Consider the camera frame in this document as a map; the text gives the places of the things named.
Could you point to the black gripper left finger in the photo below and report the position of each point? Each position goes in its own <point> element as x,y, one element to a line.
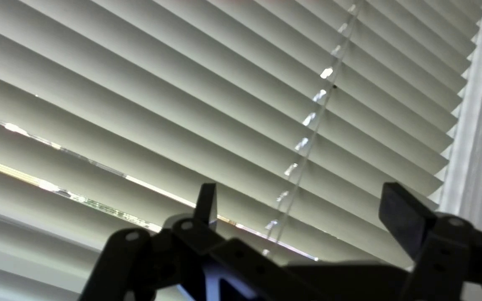
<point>134,267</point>

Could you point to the white slatted window blinds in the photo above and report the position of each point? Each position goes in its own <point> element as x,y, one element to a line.
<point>140,83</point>

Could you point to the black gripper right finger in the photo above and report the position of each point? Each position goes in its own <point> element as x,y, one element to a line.
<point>452,255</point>

